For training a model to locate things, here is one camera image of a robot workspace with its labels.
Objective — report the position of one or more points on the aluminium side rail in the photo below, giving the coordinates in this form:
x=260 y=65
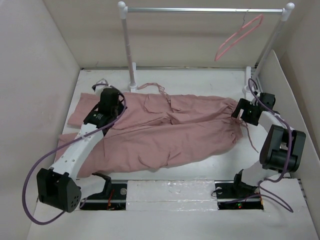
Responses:
x=256 y=78

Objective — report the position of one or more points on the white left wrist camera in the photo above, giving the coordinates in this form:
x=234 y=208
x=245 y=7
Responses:
x=99 y=86

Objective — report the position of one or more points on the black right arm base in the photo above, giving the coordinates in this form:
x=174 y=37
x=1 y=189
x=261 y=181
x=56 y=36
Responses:
x=232 y=197

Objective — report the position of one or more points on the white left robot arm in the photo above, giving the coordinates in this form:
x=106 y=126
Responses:
x=59 y=186

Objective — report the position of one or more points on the pink trousers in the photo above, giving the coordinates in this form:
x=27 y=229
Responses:
x=162 y=131

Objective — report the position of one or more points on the white clothes rack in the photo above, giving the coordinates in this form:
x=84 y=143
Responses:
x=188 y=37

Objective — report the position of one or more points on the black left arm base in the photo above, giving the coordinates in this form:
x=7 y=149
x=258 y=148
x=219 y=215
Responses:
x=112 y=198

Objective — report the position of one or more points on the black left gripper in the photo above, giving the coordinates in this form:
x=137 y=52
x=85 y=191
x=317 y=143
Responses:
x=121 y=104

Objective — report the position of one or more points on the pink clothes hanger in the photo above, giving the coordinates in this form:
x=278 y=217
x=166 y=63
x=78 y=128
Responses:
x=246 y=28

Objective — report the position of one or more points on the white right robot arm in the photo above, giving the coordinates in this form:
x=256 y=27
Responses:
x=281 y=151

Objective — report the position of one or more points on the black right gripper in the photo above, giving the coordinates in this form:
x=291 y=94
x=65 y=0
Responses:
x=244 y=104

